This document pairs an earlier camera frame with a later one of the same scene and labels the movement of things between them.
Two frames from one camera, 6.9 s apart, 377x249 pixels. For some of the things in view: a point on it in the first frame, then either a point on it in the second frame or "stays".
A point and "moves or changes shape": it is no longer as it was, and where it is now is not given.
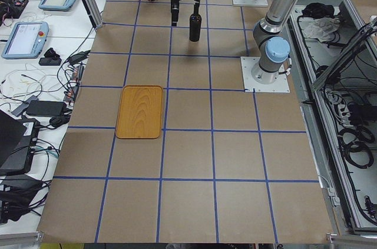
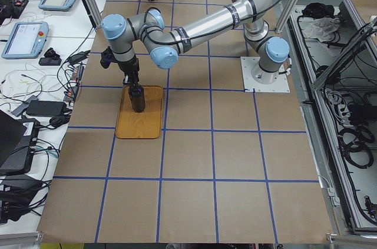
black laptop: x=18 y=139 stays
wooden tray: x=140 y=112 stays
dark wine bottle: x=195 y=25 moves or changes shape
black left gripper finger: x=174 y=6 → x=135 y=79
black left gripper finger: x=176 y=13 → x=126 y=79
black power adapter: x=45 y=108 stays
